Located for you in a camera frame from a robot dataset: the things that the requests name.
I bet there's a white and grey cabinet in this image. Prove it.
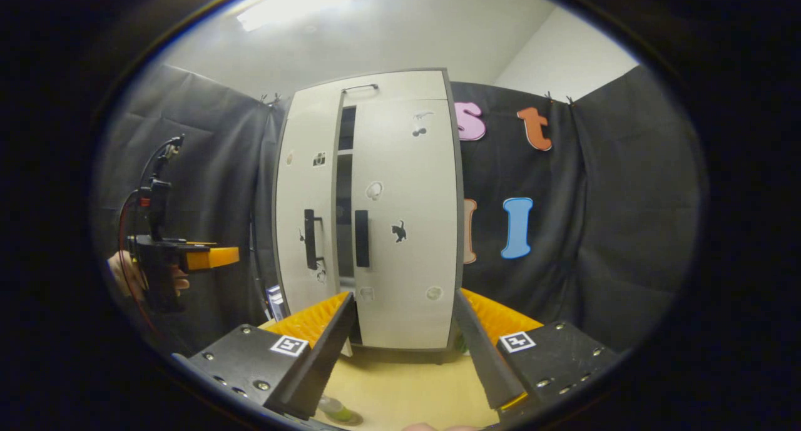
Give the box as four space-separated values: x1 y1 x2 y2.
273 68 465 363

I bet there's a black left door handle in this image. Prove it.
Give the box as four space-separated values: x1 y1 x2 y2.
304 209 325 270

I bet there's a black door handle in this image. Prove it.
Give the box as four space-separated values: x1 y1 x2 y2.
304 209 325 270
355 210 370 268

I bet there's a clear bottle with green label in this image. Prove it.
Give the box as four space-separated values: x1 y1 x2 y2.
316 395 356 422

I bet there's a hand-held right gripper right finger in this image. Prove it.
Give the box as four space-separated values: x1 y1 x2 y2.
454 287 620 411

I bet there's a white cabinet door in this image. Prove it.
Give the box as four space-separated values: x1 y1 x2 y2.
275 93 344 332
350 98 461 350

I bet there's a white cabinet drawer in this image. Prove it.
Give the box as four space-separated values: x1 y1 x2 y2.
291 69 451 108

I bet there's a black right door handle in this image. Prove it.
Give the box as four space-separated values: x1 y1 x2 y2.
355 210 370 268

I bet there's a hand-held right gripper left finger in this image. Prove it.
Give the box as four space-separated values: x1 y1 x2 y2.
172 292 356 420

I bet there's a round brown coaster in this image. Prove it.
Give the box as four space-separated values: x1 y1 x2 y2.
325 409 365 427

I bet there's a red cable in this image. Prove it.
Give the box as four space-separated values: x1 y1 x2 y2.
118 190 165 345

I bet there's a black backdrop cloth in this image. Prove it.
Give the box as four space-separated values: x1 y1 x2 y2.
94 62 702 357

